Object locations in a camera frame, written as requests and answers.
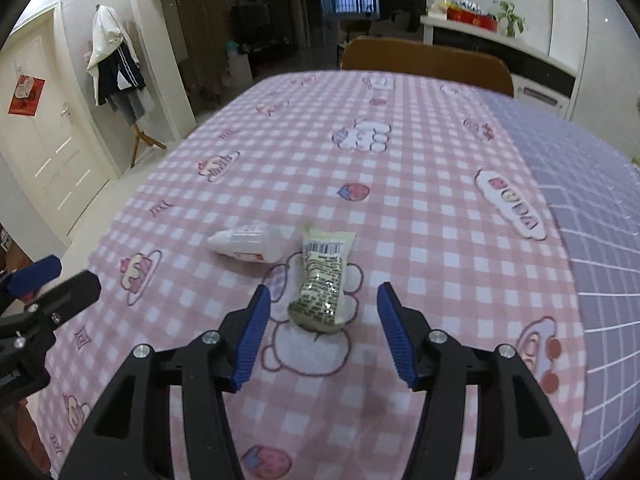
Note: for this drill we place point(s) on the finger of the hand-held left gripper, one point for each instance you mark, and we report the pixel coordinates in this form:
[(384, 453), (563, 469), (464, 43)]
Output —
[(35, 272), (70, 292)]

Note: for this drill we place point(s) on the red box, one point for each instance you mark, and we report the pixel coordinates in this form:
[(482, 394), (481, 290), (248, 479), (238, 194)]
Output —
[(472, 20)]

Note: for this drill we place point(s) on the wooden coat rack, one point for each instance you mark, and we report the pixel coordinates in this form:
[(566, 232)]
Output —
[(142, 137)]

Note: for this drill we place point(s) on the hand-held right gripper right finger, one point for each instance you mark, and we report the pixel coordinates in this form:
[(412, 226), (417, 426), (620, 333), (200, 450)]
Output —
[(395, 335)]

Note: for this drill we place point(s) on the white door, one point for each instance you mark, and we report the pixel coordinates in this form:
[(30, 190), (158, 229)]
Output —
[(55, 135)]

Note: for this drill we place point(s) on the purple grid tablecloth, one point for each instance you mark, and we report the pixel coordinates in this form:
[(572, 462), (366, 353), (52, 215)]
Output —
[(590, 200)]

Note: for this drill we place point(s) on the cream snack wrapper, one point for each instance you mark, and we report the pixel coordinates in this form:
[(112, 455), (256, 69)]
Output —
[(320, 280)]

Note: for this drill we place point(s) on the brown wooden chair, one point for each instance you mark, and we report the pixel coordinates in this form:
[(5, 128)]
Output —
[(425, 62)]

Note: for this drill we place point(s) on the blue jeans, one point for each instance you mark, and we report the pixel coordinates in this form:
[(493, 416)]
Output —
[(131, 110)]

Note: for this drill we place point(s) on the small white bottle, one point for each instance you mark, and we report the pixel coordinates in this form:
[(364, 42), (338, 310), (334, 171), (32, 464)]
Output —
[(245, 245)]

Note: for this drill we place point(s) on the green potted plant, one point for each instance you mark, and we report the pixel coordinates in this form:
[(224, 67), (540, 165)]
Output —
[(510, 17)]

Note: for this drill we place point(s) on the pink checked tablecloth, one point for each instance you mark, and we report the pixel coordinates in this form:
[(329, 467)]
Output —
[(400, 160)]

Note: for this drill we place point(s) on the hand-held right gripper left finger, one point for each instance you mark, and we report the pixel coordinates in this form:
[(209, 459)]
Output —
[(252, 332)]

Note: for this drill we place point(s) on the red door decoration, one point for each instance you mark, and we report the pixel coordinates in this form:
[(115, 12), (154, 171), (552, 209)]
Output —
[(24, 95)]

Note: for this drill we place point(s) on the small white cabinet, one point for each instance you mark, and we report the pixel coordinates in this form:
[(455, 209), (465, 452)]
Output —
[(239, 72)]

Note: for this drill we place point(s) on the navy jacket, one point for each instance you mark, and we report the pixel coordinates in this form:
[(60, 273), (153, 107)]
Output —
[(122, 77)]

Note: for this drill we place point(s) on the white and black sideboard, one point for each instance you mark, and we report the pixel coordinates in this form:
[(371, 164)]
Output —
[(540, 72)]

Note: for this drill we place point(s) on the white jacket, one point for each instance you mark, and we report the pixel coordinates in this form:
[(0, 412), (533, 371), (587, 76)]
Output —
[(105, 35)]

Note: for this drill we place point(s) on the white standing air conditioner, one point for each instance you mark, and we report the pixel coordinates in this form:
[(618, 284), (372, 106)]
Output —
[(301, 17)]

